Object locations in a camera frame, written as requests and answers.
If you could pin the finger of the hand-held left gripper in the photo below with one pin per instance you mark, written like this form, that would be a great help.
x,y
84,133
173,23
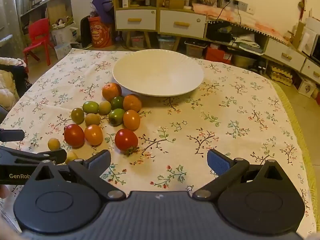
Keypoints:
x,y
12,135
56,155

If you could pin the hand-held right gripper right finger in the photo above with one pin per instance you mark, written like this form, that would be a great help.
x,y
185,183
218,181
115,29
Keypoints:
x,y
220,163

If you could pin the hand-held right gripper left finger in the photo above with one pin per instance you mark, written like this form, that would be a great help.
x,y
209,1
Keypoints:
x,y
100,160

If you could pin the small yellow fruit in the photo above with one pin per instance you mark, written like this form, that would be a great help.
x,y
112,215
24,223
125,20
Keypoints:
x,y
72,156
54,144

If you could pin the orange tomato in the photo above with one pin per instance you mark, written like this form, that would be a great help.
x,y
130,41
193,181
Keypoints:
x,y
131,119
93,135

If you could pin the red tomato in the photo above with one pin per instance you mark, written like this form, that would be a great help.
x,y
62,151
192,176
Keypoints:
x,y
74,135
126,140

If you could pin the olive green tomato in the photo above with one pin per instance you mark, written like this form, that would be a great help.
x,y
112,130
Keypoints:
x,y
77,115

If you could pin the yellow-green round fruit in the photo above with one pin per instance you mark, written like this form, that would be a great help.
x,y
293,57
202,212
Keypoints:
x,y
104,107

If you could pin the light green tomato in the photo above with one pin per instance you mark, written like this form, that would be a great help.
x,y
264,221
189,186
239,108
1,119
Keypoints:
x,y
88,107

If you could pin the dark green tomato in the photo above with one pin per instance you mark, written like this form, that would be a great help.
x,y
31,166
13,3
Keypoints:
x,y
117,102

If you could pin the orange tangerine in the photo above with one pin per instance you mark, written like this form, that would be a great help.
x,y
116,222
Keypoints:
x,y
132,103
111,91

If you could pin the white ribbed plate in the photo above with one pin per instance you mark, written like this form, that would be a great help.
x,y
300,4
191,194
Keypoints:
x,y
160,75

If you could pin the person's left hand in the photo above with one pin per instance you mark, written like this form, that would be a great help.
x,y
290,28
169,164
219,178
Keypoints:
x,y
2,192

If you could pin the cream fluffy cushion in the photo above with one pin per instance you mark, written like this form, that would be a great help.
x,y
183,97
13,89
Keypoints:
x,y
6,90

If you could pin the floral tablecloth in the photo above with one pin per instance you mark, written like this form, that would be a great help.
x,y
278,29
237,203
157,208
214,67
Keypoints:
x,y
200,120

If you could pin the pale blue carton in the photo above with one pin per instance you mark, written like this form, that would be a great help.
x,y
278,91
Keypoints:
x,y
62,51

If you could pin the beige storage box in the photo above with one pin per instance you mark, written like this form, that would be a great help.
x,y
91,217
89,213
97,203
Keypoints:
x,y
243,61

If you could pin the yellow egg cartons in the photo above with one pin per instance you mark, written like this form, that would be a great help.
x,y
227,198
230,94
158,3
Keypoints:
x,y
281,76

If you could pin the red plastic chair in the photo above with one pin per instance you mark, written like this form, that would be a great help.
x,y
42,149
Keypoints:
x,y
37,30

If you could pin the red box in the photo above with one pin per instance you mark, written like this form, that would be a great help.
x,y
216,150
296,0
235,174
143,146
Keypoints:
x,y
217,55

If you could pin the white printed carton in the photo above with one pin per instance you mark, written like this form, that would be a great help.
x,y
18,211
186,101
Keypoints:
x,y
62,36

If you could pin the white patterned box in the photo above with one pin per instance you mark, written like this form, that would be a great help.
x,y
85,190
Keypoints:
x,y
307,88

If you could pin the clear storage box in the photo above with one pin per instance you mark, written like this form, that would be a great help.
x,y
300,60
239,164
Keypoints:
x,y
195,49
166,43

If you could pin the white folded papers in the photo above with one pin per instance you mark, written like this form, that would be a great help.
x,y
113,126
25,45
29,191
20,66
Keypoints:
x,y
247,43

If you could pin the small storage box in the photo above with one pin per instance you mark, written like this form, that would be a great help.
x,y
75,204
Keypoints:
x,y
137,42

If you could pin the black flat case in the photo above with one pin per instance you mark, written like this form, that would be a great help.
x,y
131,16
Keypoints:
x,y
84,32

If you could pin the red printed bag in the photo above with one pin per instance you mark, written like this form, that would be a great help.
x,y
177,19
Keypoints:
x,y
100,32

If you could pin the brown cardboard box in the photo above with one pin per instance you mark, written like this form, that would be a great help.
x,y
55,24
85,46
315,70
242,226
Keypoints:
x,y
57,13

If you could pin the black bag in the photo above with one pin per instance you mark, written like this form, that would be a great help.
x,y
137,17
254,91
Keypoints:
x,y
217,33

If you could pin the low wooden cabinet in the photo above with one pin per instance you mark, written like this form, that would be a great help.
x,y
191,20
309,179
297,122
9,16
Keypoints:
x,y
252,33

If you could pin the pink floral cloth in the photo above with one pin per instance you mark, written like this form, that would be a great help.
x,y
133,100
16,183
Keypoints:
x,y
225,13

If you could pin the yellow wooden shelf cabinet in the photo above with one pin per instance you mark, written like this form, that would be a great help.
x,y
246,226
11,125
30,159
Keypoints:
x,y
114,5

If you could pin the purple plush toy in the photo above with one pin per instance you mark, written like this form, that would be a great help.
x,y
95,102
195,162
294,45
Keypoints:
x,y
105,0

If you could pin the small cardboard box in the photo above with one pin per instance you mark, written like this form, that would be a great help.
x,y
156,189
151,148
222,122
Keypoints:
x,y
177,3

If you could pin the white wall socket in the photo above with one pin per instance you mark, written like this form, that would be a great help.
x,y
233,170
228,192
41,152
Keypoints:
x,y
251,10
242,5

